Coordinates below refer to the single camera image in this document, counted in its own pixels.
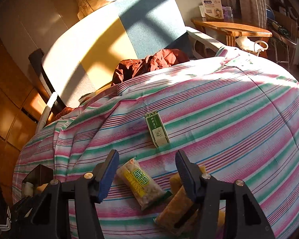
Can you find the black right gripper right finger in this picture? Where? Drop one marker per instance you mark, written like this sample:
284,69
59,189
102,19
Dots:
205,193

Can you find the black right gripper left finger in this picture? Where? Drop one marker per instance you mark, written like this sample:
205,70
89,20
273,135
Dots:
91,189

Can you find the wooden side table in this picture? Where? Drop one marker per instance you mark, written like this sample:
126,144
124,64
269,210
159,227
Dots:
232,30

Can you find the rust red cloth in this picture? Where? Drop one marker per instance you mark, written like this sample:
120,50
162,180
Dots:
130,68

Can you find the green yellow snack packet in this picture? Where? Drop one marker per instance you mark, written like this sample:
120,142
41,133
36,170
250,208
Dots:
146,191

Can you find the small green tea box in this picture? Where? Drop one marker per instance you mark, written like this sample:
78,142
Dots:
156,129

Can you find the wooden wardrobe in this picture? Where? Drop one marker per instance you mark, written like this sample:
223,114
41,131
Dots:
21,107

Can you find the white product box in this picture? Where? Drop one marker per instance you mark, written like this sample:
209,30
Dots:
212,10

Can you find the striped bed sheet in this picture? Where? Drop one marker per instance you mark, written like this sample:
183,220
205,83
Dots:
236,114

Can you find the white power strip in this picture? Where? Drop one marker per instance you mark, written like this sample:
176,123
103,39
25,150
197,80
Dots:
255,48

